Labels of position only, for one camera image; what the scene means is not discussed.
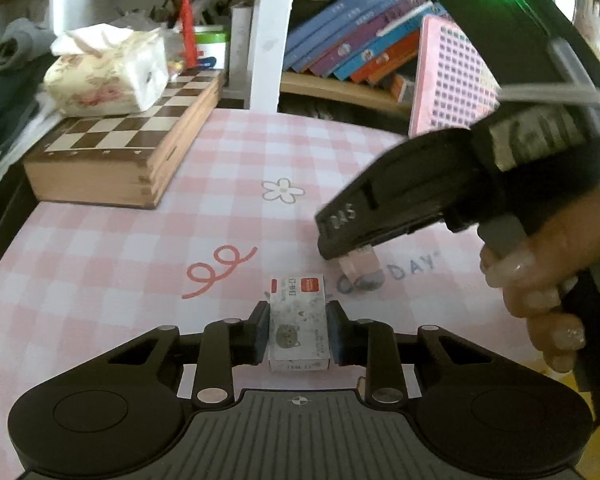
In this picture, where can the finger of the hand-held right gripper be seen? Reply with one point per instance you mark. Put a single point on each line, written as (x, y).
(405, 185)

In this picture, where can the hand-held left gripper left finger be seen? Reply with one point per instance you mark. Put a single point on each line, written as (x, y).
(260, 332)

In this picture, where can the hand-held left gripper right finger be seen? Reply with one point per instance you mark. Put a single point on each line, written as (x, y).
(337, 332)

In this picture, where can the small white staples box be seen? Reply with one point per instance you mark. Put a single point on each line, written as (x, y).
(300, 330)

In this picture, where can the small pink plastic case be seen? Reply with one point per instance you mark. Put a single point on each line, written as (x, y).
(360, 265)

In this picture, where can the person's right hand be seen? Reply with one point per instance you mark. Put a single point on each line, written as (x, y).
(545, 260)

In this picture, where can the pink learning tablet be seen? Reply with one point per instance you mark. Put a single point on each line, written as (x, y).
(445, 85)

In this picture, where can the row of colourful books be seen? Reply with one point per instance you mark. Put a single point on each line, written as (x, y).
(350, 45)

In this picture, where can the pink checked tablecloth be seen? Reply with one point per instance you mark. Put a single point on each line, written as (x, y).
(105, 260)

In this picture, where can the white bookshelf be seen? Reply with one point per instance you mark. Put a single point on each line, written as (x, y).
(270, 35)

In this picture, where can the wooden chess box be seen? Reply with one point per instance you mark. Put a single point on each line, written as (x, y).
(105, 170)

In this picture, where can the green and white jar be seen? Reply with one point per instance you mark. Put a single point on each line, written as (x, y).
(212, 50)

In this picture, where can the red and white bottle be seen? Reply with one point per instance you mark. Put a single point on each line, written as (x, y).
(187, 35)

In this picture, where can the floral tissue pack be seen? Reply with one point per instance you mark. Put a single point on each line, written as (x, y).
(105, 80)

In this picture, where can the pile of clothes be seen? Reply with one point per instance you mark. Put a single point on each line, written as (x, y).
(5, 85)

